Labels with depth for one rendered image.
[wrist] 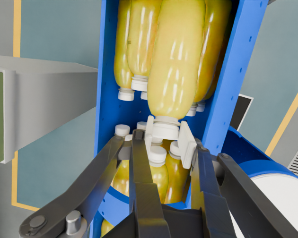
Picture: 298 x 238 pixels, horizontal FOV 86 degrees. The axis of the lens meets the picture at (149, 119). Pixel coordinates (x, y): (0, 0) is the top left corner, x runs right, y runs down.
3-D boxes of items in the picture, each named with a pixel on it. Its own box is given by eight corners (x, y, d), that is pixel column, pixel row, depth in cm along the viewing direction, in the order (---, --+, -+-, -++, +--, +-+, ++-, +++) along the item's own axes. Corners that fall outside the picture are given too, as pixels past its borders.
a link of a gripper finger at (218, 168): (198, 159, 14) (232, 165, 14) (189, 136, 19) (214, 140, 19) (194, 173, 14) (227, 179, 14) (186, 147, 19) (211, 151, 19)
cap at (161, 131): (153, 123, 25) (152, 134, 25) (151, 119, 21) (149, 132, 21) (179, 126, 24) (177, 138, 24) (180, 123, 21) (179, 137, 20)
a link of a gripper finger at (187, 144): (189, 142, 15) (197, 143, 15) (181, 120, 22) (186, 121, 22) (182, 168, 16) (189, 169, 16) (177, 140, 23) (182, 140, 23)
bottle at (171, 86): (161, 25, 29) (145, 124, 27) (159, -12, 22) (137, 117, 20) (200, 27, 28) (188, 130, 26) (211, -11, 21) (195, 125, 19)
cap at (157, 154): (159, 153, 35) (160, 146, 35) (168, 163, 32) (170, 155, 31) (143, 155, 33) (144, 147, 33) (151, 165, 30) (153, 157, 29)
